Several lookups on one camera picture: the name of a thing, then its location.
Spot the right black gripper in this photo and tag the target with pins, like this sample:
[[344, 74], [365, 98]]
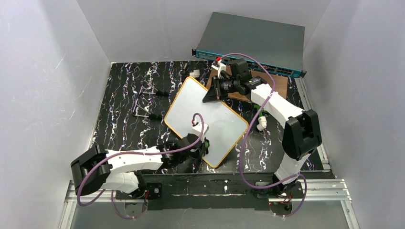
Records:
[[218, 89]]

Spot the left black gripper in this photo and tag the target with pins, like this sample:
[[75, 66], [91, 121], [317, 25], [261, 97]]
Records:
[[200, 148]]

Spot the green bone-shaped eraser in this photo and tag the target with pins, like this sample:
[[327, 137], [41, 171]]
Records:
[[205, 146]]

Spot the yellow-framed whiteboard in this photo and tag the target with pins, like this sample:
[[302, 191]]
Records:
[[226, 127]]

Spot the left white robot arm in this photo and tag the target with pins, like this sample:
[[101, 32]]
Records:
[[99, 168]]

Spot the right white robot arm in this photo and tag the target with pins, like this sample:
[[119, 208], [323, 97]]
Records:
[[301, 135]]

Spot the black and white marker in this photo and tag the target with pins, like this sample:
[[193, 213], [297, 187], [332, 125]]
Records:
[[184, 73]]

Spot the wooden board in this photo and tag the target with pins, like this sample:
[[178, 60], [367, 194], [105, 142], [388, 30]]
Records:
[[281, 84]]

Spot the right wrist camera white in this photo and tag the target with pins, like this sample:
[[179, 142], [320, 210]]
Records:
[[219, 68]]

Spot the teal network switch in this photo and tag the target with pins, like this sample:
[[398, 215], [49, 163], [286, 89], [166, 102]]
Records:
[[277, 46]]

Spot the aluminium frame rail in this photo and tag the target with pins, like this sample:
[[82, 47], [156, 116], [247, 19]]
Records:
[[210, 201]]

